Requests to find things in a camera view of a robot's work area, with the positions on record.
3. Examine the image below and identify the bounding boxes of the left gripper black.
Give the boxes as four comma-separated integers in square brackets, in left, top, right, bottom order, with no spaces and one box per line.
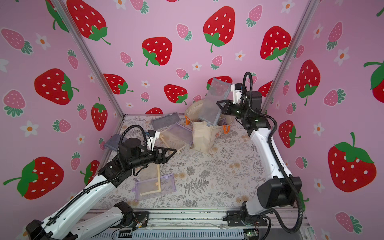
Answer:
[127,145,176,172]

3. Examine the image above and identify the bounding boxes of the grey mesh pouch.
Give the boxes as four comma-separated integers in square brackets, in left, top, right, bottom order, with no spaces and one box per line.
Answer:
[105,134,121,151]
[151,112,181,131]
[199,78,231,126]

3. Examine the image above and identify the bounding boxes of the purple mesh pouch bottom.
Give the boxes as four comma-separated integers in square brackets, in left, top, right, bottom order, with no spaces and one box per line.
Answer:
[133,174,176,202]

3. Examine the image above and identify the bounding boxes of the purple mesh pouch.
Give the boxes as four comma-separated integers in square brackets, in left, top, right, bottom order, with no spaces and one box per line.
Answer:
[133,174,176,202]
[168,123,193,146]

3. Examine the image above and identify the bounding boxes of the yellow-trim mesh pouch bottom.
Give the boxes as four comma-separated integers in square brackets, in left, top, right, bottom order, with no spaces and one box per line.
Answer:
[138,163,161,196]

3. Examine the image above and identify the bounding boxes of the beige canvas bag orange handles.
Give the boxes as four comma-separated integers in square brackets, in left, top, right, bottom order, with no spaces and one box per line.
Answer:
[185,100,235,155]

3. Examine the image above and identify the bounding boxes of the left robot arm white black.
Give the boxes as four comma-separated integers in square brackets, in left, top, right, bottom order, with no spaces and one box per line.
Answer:
[26,125,177,240]

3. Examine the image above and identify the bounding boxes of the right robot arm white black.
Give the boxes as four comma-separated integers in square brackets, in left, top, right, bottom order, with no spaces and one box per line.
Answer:
[217,72,304,234]

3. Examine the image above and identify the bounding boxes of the yellow-trim pouch under purple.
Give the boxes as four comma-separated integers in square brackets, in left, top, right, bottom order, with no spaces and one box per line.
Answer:
[160,132,187,154]

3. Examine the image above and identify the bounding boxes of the purple mesh pouch back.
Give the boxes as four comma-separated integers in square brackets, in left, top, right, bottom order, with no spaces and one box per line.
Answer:
[168,123,193,146]

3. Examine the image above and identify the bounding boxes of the aluminium frame rail front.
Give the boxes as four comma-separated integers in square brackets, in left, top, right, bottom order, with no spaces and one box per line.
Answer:
[64,207,313,230]

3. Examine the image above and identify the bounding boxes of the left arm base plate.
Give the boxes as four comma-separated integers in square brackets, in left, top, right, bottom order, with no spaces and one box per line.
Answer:
[111,211,150,228]

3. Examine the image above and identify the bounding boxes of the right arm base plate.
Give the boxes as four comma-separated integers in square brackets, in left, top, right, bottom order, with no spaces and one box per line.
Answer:
[223,210,268,227]

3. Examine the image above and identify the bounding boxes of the right frame post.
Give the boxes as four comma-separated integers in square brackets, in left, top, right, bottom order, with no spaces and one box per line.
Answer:
[262,0,320,113]

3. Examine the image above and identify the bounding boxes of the frame post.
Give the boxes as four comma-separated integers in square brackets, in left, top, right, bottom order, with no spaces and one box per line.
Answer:
[262,0,320,113]
[52,0,125,119]

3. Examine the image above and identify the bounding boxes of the left frame post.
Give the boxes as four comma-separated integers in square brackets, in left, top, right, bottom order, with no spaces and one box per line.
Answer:
[52,0,125,119]

